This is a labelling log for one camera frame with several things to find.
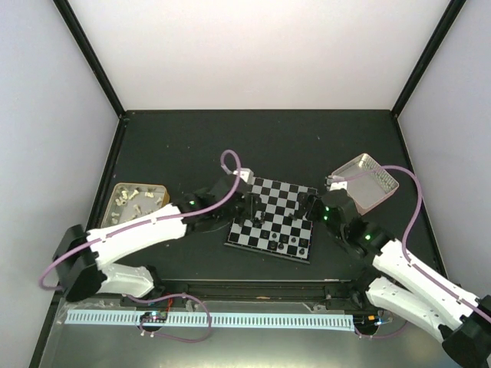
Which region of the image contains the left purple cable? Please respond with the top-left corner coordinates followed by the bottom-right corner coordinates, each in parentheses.
top-left (37, 149), bottom-right (242, 291)

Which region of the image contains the black and white chessboard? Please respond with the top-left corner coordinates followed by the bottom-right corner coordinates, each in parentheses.
top-left (225, 177), bottom-right (318, 264)

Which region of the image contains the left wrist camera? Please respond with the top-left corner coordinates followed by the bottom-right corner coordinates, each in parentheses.
top-left (233, 168), bottom-right (254, 185)

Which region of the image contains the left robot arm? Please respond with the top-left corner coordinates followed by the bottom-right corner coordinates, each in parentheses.
top-left (53, 175), bottom-right (262, 306)

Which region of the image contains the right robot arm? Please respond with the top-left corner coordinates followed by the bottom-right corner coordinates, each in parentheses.
top-left (296, 189), bottom-right (490, 367)

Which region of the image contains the black piece cluster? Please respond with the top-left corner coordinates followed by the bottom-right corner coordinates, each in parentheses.
top-left (250, 210), bottom-right (266, 228)

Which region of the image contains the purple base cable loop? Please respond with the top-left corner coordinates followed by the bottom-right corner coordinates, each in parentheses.
top-left (126, 293), bottom-right (213, 344)

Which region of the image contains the gold tin with white pieces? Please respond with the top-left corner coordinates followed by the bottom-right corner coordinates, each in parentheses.
top-left (100, 182), bottom-right (170, 228)

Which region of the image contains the pink metal tin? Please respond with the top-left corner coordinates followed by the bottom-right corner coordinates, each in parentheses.
top-left (328, 153), bottom-right (399, 215)

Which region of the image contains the white slotted cable duct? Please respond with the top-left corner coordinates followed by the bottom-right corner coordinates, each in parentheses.
top-left (64, 310), bottom-right (354, 332)

